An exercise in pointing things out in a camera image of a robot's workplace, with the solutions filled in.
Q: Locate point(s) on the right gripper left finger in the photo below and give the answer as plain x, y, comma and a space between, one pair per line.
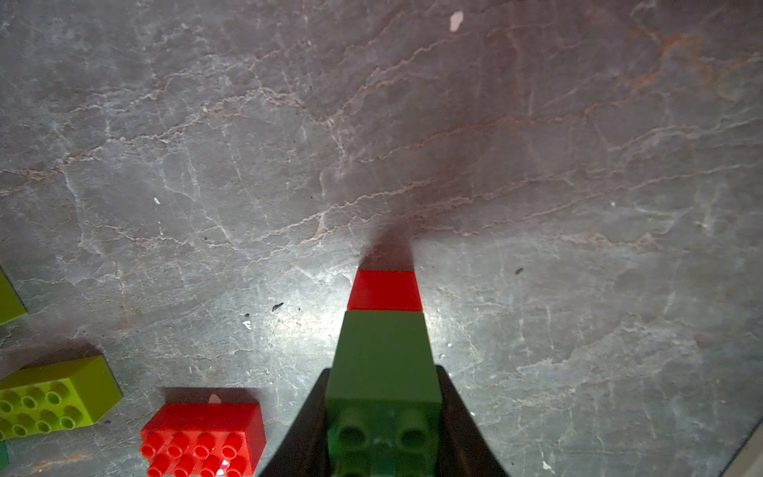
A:
304, 450

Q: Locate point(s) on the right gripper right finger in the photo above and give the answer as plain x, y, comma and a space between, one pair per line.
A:
462, 449

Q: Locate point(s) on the dark green 2x2 brick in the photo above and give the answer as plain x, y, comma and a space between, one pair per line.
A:
383, 398

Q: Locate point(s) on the red 2x4 brick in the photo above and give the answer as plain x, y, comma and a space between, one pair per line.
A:
204, 439

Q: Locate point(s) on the red 2x2 brick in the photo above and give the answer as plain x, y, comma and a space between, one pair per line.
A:
385, 290

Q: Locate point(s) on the lime 2x4 brick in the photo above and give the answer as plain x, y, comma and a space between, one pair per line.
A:
58, 397

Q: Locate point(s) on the lime 2x2 brick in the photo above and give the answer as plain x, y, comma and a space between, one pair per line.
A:
11, 306

